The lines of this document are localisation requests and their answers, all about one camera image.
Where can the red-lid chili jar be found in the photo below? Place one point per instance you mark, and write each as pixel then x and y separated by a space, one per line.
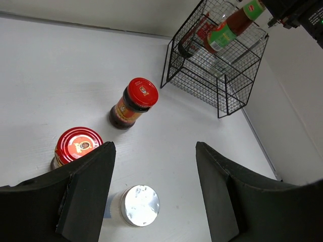
pixel 138 98
pixel 73 144

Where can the black wire rack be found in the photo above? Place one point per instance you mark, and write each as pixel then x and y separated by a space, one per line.
pixel 225 79

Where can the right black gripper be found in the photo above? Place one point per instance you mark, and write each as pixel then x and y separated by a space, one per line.
pixel 295 13

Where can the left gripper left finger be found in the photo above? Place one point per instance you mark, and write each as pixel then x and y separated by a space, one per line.
pixel 65 204

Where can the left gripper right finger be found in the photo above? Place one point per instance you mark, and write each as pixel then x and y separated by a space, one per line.
pixel 242 205

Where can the yellow-cap green-label sauce bottle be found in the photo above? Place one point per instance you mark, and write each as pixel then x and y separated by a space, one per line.
pixel 233 26

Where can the silver-lid white shaker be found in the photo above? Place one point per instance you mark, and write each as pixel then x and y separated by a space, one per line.
pixel 137 206

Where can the black-cap red-label vinegar bottle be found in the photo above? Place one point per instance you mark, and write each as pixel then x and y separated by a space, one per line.
pixel 189 45

